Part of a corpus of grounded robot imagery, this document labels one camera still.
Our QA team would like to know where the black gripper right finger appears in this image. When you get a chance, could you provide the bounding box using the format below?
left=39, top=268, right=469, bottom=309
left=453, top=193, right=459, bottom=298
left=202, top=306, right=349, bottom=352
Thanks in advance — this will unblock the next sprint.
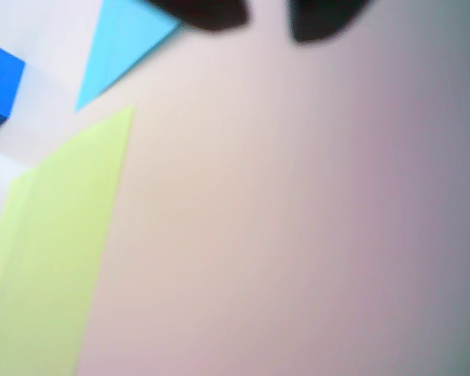
left=288, top=0, right=373, bottom=43

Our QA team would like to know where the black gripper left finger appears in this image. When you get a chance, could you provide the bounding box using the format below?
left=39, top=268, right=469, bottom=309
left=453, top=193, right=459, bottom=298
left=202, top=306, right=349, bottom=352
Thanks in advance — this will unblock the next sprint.
left=146, top=0, right=250, bottom=33

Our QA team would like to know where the medium blue cube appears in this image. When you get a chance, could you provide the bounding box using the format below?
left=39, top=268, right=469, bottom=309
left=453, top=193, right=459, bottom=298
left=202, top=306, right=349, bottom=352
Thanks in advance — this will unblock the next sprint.
left=0, top=38, right=27, bottom=140

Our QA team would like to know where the light blue paper square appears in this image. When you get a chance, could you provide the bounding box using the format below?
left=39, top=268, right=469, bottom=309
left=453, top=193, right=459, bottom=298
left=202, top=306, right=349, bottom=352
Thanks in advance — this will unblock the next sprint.
left=74, top=0, right=181, bottom=114

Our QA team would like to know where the green paper square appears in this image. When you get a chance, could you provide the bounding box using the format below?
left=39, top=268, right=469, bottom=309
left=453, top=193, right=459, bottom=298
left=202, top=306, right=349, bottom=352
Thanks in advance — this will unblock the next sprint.
left=0, top=103, right=135, bottom=376

